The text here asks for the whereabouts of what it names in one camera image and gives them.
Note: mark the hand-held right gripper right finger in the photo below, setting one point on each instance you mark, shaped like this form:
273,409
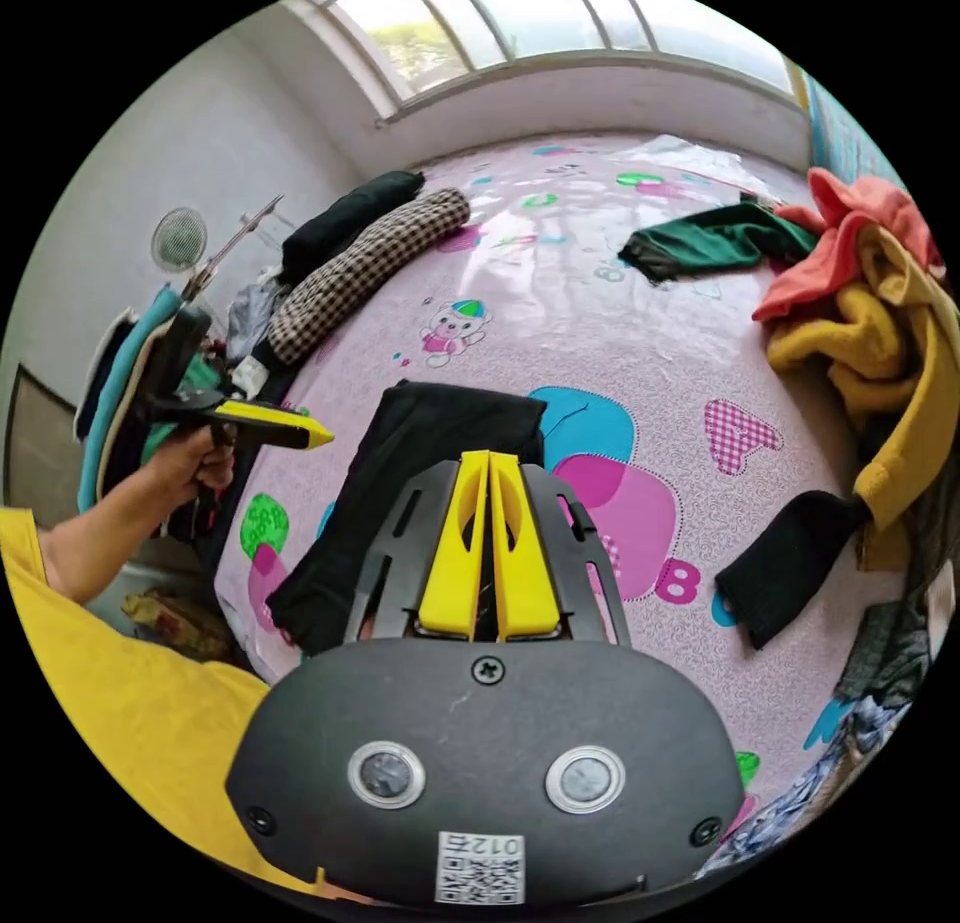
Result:
529,570

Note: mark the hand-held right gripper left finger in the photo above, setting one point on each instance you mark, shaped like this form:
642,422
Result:
448,563

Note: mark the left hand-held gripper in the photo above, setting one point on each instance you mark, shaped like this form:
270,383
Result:
189,404

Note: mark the black long pants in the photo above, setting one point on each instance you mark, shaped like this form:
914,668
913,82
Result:
424,432

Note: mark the person's left forearm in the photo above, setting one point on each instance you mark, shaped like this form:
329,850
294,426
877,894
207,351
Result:
101,540

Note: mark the person's left hand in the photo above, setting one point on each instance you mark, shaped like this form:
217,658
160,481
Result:
191,473

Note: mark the stack of folded clothes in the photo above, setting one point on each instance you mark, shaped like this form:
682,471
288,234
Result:
124,405

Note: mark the checkered rolled pillow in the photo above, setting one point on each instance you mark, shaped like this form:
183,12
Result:
360,278

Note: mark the round grey fan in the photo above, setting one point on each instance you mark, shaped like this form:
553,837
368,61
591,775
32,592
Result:
178,237

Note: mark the black folded cloth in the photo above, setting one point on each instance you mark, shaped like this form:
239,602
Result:
341,222

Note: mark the bed with pink printed sheet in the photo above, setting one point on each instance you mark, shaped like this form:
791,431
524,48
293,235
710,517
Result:
600,338

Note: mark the person's body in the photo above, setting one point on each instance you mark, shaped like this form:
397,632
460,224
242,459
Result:
112,713

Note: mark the pile of clothes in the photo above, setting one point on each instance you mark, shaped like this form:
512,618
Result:
862,323

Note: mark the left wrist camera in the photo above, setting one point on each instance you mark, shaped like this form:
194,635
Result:
182,349

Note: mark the window with white frame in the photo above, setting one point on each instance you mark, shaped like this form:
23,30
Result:
525,15

